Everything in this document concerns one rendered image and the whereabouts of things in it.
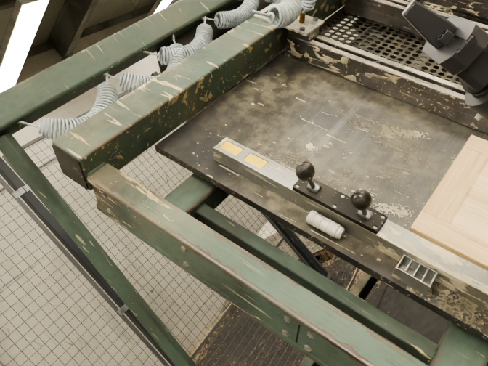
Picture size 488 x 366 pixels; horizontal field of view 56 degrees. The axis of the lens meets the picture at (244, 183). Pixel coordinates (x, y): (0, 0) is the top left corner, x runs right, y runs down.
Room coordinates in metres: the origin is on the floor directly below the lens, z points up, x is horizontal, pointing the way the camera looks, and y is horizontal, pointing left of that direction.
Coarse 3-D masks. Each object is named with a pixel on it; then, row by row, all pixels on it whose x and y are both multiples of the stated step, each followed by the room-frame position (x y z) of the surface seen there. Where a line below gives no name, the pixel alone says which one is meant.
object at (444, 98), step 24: (312, 0) 1.35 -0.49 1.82; (312, 24) 1.38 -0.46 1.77; (288, 48) 1.43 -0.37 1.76; (312, 48) 1.37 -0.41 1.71; (336, 48) 1.36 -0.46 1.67; (336, 72) 1.36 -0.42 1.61; (360, 72) 1.31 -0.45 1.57; (384, 72) 1.26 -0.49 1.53; (408, 72) 1.25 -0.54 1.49; (408, 96) 1.25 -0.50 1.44; (432, 96) 1.20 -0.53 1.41; (456, 96) 1.16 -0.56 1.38; (456, 120) 1.19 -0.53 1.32; (480, 120) 1.15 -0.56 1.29
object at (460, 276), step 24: (240, 168) 1.06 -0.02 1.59; (264, 168) 1.03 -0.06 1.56; (288, 192) 1.00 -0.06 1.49; (336, 216) 0.93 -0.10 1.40; (384, 240) 0.88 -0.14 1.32; (408, 240) 0.87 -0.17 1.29; (432, 264) 0.83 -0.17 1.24; (456, 264) 0.83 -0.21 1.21; (456, 288) 0.82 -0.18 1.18; (480, 288) 0.79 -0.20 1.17
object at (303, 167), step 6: (306, 162) 0.87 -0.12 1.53; (300, 168) 0.87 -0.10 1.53; (306, 168) 0.86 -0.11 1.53; (312, 168) 0.87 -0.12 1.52; (300, 174) 0.87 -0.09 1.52; (306, 174) 0.86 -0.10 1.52; (312, 174) 0.87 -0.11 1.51; (306, 180) 0.87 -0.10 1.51; (312, 180) 0.93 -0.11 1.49; (312, 186) 0.95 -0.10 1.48; (318, 186) 0.96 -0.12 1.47
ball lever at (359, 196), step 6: (354, 192) 0.82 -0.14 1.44; (360, 192) 0.81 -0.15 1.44; (366, 192) 0.81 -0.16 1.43; (354, 198) 0.81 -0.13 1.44; (360, 198) 0.81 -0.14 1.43; (366, 198) 0.80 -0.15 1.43; (354, 204) 0.81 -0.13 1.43; (360, 204) 0.81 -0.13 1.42; (366, 204) 0.81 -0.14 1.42; (360, 210) 0.91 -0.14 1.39; (366, 210) 0.88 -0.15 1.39; (360, 216) 0.91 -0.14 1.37; (366, 216) 0.90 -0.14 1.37
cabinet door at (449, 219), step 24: (480, 144) 1.10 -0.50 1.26; (456, 168) 1.04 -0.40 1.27; (480, 168) 1.04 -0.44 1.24; (456, 192) 0.99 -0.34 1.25; (480, 192) 0.99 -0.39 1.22; (432, 216) 0.94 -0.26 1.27; (456, 216) 0.94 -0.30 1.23; (480, 216) 0.94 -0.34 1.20; (432, 240) 0.90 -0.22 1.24; (456, 240) 0.89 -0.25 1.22; (480, 240) 0.89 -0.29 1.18; (480, 264) 0.86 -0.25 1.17
